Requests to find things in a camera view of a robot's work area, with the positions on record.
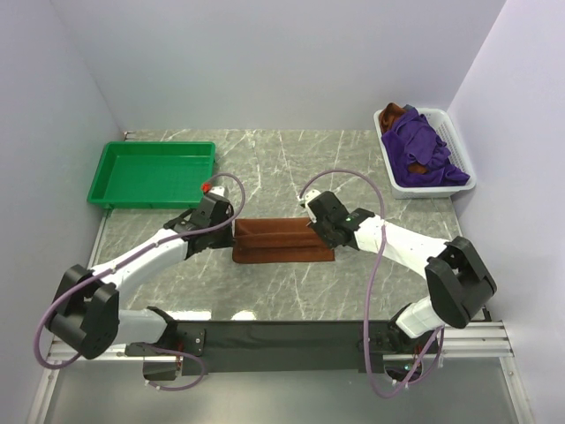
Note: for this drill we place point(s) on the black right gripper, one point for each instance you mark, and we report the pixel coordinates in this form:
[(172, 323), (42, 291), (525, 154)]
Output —
[(318, 229)]

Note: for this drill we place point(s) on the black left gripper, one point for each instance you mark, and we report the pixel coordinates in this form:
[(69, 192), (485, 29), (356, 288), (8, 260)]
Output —
[(226, 241)]

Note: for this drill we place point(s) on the brown towel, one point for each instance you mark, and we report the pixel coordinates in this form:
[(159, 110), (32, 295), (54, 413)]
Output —
[(387, 118), (278, 240)]

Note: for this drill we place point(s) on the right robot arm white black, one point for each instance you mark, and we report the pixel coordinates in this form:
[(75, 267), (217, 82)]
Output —
[(458, 281)]

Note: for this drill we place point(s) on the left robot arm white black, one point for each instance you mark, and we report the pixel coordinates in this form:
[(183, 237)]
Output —
[(115, 282)]

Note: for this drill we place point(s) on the green plastic tray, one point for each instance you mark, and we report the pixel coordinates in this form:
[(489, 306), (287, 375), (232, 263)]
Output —
[(152, 174)]

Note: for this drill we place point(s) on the purple towel in basket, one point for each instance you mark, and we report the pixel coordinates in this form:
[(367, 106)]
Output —
[(412, 140)]

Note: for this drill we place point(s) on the brown towel in basket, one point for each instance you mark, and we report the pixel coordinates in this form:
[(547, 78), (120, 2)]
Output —
[(387, 118)]

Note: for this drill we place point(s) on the black base bar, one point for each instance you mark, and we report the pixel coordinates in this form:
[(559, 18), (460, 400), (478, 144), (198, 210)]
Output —
[(255, 346)]

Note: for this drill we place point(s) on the white plastic basket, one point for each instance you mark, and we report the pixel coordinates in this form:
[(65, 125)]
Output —
[(441, 122)]

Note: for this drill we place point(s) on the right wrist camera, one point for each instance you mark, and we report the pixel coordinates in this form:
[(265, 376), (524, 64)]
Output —
[(304, 202)]

